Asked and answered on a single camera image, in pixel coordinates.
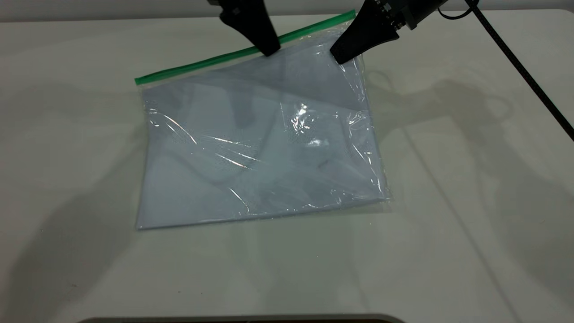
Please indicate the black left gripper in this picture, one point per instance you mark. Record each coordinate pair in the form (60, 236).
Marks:
(226, 9)

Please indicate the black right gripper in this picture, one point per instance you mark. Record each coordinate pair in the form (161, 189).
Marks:
(403, 11)

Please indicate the clear zip bag green zipper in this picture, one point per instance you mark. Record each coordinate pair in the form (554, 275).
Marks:
(314, 121)

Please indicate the white paper sheets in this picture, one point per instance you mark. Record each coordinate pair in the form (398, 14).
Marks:
(202, 193)

